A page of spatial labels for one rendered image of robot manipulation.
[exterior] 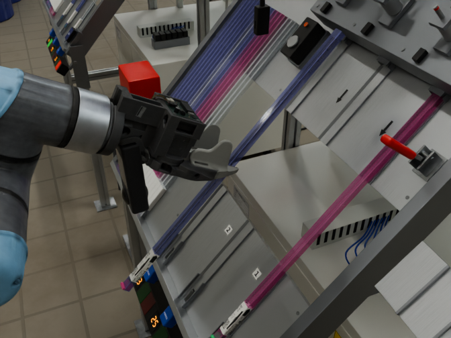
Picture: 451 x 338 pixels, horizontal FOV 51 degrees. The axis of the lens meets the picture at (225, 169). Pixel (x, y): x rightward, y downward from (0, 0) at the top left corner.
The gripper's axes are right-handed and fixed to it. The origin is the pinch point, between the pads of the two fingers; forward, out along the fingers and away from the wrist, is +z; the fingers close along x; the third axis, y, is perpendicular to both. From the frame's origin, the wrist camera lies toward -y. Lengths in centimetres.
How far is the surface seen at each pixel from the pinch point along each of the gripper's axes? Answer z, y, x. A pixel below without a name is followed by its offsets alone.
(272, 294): 9.3, -12.6, -12.6
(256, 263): 9.5, -12.0, -6.4
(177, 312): 3.3, -27.1, -2.4
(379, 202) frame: 56, -6, 13
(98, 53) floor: 71, -73, 302
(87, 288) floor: 27, -97, 77
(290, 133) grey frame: 52, -8, 49
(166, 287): 3.3, -27.0, 3.4
